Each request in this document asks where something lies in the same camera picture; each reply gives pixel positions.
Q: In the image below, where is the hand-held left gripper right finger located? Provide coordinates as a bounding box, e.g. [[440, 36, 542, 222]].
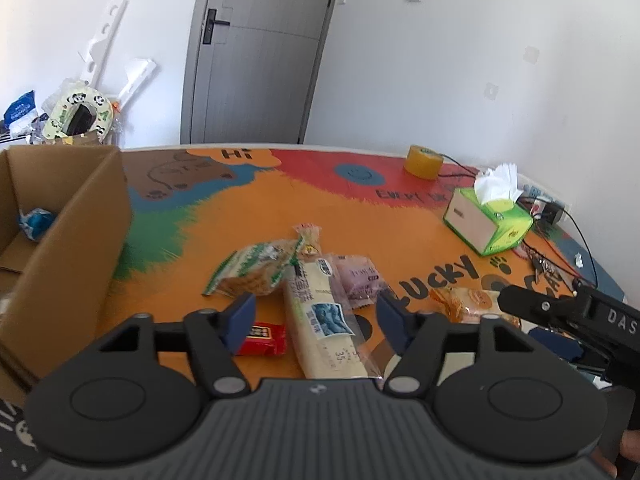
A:
[[376, 291, 552, 401]]

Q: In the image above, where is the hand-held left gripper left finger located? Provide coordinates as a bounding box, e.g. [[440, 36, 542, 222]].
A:
[[87, 294, 257, 401]]

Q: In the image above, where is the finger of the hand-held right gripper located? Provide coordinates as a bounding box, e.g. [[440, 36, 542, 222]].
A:
[[497, 284, 592, 332], [527, 326, 586, 362]]

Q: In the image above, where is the red snack packet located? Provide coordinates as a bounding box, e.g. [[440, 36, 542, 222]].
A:
[[234, 322, 287, 357]]

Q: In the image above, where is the green white cracker packet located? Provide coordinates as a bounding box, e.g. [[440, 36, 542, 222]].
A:
[[202, 239, 303, 297]]

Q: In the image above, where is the purple pastry packet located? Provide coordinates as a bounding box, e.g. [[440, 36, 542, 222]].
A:
[[332, 255, 387, 309]]

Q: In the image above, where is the long white bread packet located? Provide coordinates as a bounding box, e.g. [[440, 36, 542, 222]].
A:
[[284, 257, 383, 380]]

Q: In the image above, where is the orange biscuit packet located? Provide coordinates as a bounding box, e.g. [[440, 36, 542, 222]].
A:
[[430, 284, 522, 327]]

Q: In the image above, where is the clear yellow-label snack packet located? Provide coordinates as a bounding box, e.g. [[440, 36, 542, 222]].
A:
[[294, 224, 322, 262]]

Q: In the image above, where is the brown cardboard box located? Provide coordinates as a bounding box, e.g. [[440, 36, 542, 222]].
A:
[[0, 145, 134, 407]]

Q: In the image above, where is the blue snack packet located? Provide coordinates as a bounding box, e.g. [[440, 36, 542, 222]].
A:
[[19, 207, 56, 242]]

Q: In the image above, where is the bunch of keys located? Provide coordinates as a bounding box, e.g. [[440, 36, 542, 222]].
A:
[[527, 255, 562, 282]]

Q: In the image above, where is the black charger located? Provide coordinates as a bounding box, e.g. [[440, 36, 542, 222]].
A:
[[540, 200, 566, 224]]

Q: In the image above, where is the green tissue box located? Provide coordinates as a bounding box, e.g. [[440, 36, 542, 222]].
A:
[[443, 162, 534, 257]]

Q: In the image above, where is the white power strip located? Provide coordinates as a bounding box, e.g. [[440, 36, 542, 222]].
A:
[[520, 182, 569, 211]]

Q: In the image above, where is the colourful cartoon table mat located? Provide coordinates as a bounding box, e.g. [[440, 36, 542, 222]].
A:
[[0, 142, 627, 466]]

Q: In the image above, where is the yellow tape roll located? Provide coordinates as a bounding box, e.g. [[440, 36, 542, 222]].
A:
[[404, 145, 444, 180]]

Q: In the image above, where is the grey door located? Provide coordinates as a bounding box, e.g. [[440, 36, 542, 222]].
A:
[[180, 0, 346, 145]]

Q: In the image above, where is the short white foam board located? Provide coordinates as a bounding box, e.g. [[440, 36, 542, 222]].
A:
[[117, 57, 157, 104]]

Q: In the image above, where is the blue plastic bag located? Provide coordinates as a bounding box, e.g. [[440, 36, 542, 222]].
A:
[[2, 91, 37, 129]]

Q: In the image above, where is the tall white foam board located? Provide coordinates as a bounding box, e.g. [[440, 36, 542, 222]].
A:
[[77, 0, 129, 86]]

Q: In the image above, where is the black cable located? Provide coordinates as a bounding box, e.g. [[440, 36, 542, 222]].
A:
[[440, 152, 599, 287]]

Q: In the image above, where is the panda print ring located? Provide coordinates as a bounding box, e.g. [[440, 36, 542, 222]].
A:
[[42, 82, 115, 141]]

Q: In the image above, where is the black door handle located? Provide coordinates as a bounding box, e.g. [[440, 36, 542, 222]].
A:
[[201, 8, 231, 45]]

